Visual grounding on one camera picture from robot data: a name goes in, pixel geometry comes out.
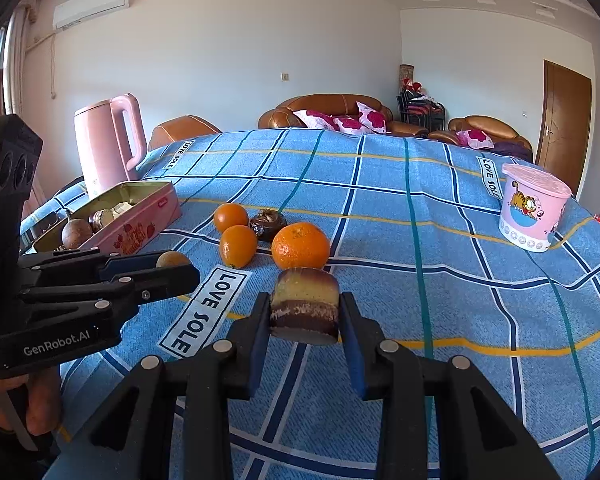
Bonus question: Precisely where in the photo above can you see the purple blanket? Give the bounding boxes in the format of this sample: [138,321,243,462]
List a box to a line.
[492,141,533,161]

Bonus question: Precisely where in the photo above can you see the white air conditioner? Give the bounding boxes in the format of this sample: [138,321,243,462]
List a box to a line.
[52,0,131,31]

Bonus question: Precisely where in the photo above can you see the brown leather armchair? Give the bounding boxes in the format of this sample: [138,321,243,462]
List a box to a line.
[427,115,534,163]

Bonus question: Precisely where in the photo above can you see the pink electric kettle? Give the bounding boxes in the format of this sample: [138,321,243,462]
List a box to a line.
[74,92,148,198]

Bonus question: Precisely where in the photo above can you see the blue checked tablecloth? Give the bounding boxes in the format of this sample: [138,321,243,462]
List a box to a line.
[20,129,600,480]

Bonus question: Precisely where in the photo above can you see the person's left hand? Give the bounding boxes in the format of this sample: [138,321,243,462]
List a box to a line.
[0,362,63,436]

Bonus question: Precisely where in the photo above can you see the white air conditioner hose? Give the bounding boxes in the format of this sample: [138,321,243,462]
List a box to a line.
[25,30,58,101]

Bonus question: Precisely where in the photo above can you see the pink tin box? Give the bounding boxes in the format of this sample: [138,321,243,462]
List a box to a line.
[30,181,183,257]

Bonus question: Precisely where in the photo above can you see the brown wooden door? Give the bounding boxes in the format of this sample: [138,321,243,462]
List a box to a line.
[535,59,593,196]

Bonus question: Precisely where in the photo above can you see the orange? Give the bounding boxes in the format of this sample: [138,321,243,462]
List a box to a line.
[214,203,250,233]
[219,225,258,268]
[271,222,331,271]

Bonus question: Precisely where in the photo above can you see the small tan fruit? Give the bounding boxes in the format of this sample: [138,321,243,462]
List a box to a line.
[156,251,191,268]

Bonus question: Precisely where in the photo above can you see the brown white snack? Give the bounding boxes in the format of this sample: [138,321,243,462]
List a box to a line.
[90,208,116,233]

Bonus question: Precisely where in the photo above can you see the pink cartoon cat cup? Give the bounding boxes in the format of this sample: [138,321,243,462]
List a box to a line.
[497,162,572,253]

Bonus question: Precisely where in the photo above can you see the stacked dark chairs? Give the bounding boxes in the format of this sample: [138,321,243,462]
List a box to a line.
[397,87,447,131]

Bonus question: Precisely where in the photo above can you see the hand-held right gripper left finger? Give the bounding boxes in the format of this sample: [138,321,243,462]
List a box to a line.
[75,292,272,480]

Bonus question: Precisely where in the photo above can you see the brown chocolate ball pastry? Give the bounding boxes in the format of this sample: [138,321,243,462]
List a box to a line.
[249,208,288,242]

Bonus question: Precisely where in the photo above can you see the brown leather chaise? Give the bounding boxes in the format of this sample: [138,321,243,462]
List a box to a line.
[148,115,222,152]

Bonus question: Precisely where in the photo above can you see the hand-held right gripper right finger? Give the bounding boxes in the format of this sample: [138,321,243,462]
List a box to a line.
[337,291,563,480]

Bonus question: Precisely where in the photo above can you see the white pillow magenta flowers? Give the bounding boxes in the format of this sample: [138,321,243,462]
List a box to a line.
[332,115,376,135]
[356,101,388,134]
[455,129,495,150]
[292,109,341,131]

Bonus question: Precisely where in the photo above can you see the brown fruit with stem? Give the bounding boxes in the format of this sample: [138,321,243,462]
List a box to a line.
[61,210,95,251]

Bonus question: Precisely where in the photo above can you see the brown leather sofa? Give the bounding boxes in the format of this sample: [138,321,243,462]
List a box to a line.
[258,93,431,138]

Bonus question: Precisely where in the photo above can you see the pink curtain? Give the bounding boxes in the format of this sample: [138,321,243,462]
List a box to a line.
[2,2,53,111]

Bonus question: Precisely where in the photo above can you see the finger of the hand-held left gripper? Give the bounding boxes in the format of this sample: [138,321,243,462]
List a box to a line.
[19,249,161,281]
[22,264,201,318]

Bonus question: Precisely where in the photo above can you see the layered cake piece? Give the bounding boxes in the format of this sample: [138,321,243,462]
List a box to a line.
[270,268,341,347]

